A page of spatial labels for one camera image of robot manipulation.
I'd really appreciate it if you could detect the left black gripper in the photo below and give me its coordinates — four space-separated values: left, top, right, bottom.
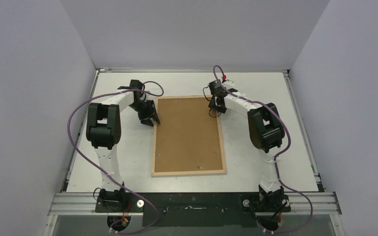
129 100 160 127

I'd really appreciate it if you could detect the white wooden picture frame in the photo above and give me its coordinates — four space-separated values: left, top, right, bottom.
151 94 227 177

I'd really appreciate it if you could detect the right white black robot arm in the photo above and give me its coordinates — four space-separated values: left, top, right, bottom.
207 81 290 213

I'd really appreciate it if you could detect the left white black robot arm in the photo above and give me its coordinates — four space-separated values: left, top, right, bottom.
86 80 160 212

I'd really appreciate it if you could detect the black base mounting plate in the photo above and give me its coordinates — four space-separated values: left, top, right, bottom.
95 190 291 231

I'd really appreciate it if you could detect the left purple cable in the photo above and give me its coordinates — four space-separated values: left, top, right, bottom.
66 81 164 235

